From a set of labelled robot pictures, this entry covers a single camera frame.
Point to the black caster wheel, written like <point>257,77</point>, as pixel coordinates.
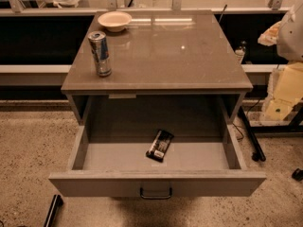
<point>298,174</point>

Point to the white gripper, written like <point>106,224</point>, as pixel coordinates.
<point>291,38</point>

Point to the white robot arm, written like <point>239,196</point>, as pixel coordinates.
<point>287,34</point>

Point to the metal railing with posts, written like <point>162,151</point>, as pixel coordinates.
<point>151,0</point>

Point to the small spray bottle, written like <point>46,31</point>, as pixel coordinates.
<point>240,51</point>

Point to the white paper bowl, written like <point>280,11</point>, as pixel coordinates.
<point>115,21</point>

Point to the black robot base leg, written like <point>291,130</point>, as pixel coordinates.
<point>258,155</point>

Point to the open grey top drawer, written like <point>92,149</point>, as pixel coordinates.
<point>109,157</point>

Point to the black drawer handle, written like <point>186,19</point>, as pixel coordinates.
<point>155,195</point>

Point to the silver blue energy drink can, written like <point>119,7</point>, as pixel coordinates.
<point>100,52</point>

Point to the black bar on floor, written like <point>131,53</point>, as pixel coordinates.
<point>54,207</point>

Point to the black rxbar chocolate bar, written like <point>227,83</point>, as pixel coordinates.
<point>160,145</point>

